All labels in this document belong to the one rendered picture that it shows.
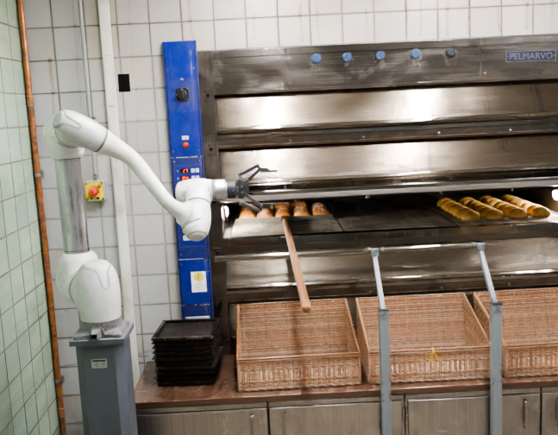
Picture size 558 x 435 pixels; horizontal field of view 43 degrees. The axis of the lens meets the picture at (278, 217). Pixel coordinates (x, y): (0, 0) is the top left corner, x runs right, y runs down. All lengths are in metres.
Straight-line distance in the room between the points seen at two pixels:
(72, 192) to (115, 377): 0.73
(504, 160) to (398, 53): 0.75
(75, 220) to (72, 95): 0.90
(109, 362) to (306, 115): 1.52
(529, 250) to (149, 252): 1.92
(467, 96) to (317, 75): 0.74
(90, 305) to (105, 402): 0.38
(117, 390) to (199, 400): 0.52
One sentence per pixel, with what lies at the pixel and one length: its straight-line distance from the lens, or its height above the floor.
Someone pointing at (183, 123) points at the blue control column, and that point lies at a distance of 3.50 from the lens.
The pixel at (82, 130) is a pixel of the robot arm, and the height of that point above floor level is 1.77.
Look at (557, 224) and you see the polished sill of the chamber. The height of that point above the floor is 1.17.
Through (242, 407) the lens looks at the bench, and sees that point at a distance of 3.24.
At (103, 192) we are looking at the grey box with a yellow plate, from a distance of 3.55.
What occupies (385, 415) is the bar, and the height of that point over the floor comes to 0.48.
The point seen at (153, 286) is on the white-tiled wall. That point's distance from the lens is 3.66.
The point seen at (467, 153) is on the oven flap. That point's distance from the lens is 3.66.
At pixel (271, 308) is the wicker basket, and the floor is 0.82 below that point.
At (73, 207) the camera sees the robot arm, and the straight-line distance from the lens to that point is 2.90.
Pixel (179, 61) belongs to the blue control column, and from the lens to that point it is 3.51.
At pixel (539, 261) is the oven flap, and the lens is 3.84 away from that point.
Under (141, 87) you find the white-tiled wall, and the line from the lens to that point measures 3.56.
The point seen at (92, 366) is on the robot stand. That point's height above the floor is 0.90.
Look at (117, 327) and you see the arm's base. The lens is 2.80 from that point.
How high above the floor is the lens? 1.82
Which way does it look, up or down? 9 degrees down
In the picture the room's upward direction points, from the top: 3 degrees counter-clockwise
